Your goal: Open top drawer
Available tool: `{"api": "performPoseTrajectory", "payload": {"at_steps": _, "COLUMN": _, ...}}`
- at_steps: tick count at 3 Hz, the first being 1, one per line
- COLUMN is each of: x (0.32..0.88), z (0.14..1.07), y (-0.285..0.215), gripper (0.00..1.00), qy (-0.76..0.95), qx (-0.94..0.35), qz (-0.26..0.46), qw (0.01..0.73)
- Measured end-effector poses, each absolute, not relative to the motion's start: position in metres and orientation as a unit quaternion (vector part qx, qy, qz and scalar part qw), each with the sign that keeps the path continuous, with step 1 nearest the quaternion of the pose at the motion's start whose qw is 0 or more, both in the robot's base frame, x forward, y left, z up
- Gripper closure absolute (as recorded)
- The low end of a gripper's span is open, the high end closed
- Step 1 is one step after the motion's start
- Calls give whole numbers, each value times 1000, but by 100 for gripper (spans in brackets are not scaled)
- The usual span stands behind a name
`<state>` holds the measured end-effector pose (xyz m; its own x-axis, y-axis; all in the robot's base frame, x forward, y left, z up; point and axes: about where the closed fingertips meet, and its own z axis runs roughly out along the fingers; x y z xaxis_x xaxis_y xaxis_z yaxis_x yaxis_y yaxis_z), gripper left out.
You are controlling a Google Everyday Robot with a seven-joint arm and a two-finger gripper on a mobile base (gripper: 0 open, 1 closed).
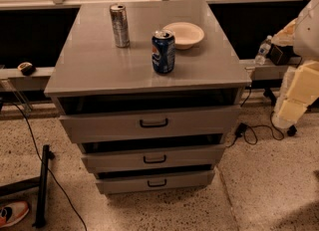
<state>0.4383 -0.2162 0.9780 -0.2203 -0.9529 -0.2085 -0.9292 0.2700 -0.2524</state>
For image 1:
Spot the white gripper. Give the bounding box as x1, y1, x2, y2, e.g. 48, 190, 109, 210
271, 19, 319, 128

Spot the grey top drawer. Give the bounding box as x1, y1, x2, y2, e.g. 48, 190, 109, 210
60, 106, 240, 143

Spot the grey drawer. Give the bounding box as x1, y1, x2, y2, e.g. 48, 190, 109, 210
96, 170, 214, 194
82, 144, 225, 173
60, 106, 240, 143

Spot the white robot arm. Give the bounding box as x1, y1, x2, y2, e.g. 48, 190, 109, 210
272, 0, 319, 128

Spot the grey drawer cabinet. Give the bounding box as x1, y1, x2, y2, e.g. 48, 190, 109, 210
45, 0, 250, 182

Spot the grey middle drawer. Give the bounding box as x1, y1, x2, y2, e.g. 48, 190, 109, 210
82, 144, 225, 173

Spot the grey bottom drawer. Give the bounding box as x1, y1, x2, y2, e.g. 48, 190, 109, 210
96, 170, 214, 194

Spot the small black box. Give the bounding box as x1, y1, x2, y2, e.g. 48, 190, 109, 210
269, 45, 293, 66

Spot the clear plastic water bottle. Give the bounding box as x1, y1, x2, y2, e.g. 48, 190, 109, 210
255, 35, 272, 65

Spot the white paper bowl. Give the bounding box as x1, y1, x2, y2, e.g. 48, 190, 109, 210
164, 22, 204, 50

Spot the blue Pepsi can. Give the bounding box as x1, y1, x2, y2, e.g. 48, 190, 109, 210
152, 29, 175, 74

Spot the tall silver can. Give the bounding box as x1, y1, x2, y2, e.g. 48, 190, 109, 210
110, 4, 130, 48

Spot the black metal stand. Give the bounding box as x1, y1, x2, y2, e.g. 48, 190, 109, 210
0, 144, 55, 228

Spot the orange white sneaker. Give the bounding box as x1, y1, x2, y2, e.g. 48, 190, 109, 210
0, 201, 29, 228

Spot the black power adapter cable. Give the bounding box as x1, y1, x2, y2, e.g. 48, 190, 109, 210
225, 87, 298, 148

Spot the black cable on floor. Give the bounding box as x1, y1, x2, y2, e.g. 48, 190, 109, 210
9, 102, 88, 231

